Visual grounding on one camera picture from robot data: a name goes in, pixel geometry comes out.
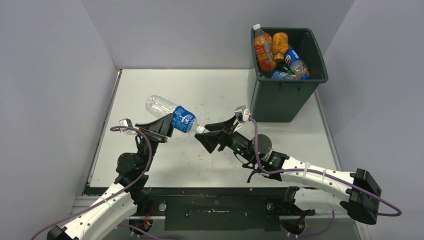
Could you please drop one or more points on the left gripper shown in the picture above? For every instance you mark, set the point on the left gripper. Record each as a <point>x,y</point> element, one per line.
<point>158,130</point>

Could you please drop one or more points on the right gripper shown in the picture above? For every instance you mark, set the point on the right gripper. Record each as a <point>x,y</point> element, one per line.
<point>211,140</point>

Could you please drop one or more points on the clear bottle blue label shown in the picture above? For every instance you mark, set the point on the clear bottle blue label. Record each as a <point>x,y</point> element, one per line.
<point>182,119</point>

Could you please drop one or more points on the slim blue label bottle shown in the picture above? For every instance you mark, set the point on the slim blue label bottle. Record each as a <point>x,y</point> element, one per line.
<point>281,75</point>

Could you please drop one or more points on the green plastic bottle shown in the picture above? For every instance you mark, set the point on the green plastic bottle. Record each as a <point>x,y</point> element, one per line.
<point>282,66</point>

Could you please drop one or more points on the large orange label bottle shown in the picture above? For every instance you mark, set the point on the large orange label bottle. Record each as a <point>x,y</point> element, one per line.
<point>262,43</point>

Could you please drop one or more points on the blue label bottle blue cap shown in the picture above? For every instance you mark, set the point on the blue label bottle blue cap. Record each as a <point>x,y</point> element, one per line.
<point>296,64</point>

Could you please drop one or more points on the orange juice bottle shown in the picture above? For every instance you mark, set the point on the orange juice bottle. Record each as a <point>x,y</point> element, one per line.
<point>280,45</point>

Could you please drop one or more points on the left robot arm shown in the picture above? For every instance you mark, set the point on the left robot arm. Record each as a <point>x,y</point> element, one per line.
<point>126,193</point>

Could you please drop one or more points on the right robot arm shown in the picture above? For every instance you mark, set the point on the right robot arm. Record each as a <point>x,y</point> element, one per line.
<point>356,194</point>

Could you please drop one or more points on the dark green plastic bin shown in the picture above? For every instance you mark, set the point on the dark green plastic bin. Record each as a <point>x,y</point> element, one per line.
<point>279,101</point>

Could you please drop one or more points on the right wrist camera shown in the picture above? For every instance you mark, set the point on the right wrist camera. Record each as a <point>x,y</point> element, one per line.
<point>242,114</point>

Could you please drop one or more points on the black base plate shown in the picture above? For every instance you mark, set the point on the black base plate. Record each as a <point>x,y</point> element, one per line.
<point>221,209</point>

